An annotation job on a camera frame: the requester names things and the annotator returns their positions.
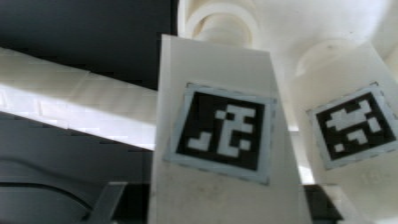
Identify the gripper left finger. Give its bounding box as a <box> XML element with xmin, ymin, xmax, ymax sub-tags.
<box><xmin>81</xmin><ymin>182</ymin><xmax>149</xmax><ymax>224</ymax></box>

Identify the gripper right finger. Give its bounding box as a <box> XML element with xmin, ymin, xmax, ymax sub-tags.
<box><xmin>304</xmin><ymin>184</ymin><xmax>371</xmax><ymax>224</ymax></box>

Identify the white stool leg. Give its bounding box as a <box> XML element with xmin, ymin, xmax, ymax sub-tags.
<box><xmin>147</xmin><ymin>35</ymin><xmax>311</xmax><ymax>224</ymax></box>
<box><xmin>289</xmin><ymin>40</ymin><xmax>398</xmax><ymax>224</ymax></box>

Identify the white round stool seat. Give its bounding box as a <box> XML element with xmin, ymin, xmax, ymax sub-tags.
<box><xmin>176</xmin><ymin>0</ymin><xmax>398</xmax><ymax>184</ymax></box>

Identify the white front fence bar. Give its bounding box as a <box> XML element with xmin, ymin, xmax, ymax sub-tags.
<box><xmin>0</xmin><ymin>47</ymin><xmax>158</xmax><ymax>150</ymax></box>

